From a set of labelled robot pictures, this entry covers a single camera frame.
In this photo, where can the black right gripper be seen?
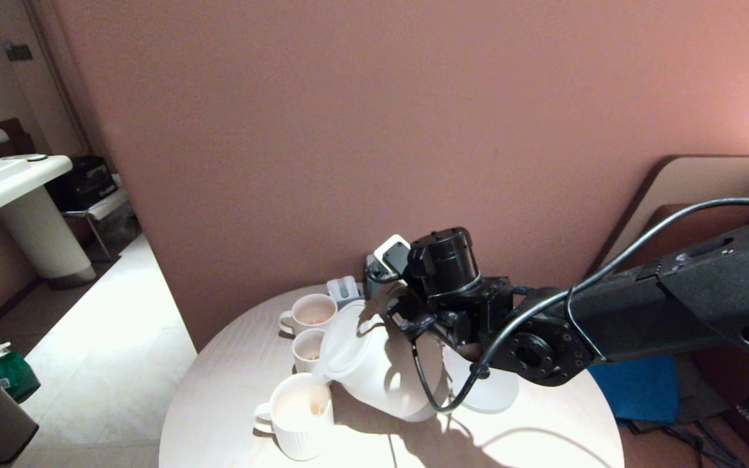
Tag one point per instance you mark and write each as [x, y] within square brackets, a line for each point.
[452, 279]

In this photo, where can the white electric kettle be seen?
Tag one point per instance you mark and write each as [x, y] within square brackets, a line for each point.
[381, 380]

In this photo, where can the grey-blue tissue box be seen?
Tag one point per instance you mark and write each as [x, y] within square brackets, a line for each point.
[374, 281]

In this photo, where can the small blue-grey sachet holder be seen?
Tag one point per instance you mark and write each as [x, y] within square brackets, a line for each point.
[347, 289]

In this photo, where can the white ribbed mug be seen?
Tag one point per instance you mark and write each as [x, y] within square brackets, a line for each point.
[313, 312]
[300, 432]

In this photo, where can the small smooth white cup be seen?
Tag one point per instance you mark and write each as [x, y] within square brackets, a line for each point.
[306, 354]

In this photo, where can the round white kettle base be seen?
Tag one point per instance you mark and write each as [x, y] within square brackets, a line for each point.
[498, 394]

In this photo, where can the blue cloth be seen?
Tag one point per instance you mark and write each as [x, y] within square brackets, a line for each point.
[641, 393]

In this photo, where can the brown upholstered bench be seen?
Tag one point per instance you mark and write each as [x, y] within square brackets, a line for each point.
[693, 218]

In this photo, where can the clear plastic bag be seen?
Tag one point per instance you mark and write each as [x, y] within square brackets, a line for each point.
[121, 227]

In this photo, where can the small side table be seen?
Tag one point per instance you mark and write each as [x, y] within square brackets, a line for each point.
[109, 203]

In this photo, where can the beige padded panel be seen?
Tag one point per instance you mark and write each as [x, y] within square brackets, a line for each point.
[706, 179]

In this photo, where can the black box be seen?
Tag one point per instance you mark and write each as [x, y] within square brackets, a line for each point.
[85, 184]

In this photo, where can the green bag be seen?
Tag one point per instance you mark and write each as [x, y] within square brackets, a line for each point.
[13, 376]

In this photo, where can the round basin plug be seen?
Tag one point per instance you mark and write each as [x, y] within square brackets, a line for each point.
[36, 157]

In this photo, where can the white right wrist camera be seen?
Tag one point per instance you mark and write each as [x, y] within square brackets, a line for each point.
[391, 252]

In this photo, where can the white ribbed basin pedestal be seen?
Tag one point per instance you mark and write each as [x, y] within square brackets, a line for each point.
[43, 238]

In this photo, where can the dark brown wall tissue holder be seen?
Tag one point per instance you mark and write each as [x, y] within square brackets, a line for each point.
[18, 143]

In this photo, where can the dark wall plate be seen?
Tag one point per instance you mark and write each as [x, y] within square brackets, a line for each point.
[19, 52]

